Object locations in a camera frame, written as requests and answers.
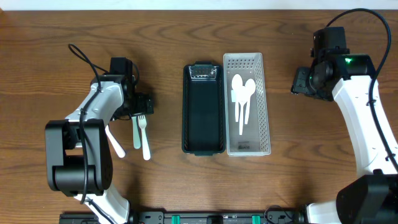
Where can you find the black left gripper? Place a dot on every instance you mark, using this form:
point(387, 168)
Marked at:
point(143, 104)

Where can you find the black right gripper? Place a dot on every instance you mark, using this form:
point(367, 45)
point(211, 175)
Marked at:
point(300, 82)

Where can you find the white plastic fork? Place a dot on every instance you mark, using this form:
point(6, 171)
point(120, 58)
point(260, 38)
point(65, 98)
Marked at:
point(117, 147)
point(142, 122)

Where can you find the mint green plastic fork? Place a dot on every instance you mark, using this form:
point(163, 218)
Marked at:
point(136, 136)

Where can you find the white plastic spoon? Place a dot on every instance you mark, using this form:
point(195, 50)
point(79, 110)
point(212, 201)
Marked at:
point(242, 98)
point(250, 88)
point(236, 84)

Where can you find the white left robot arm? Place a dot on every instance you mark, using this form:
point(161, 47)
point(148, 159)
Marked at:
point(78, 158)

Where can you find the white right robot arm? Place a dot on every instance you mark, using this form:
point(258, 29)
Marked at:
point(346, 80)

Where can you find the dark green plastic basket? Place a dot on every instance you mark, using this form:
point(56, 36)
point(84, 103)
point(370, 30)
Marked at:
point(203, 115)

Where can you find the white label in basket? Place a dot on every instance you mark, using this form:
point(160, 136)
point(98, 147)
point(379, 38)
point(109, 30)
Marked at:
point(233, 96)

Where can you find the clear white plastic basket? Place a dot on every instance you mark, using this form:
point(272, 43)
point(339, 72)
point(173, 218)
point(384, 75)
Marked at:
point(255, 140)

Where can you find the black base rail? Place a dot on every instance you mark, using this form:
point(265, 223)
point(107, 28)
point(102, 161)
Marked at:
point(271, 215)

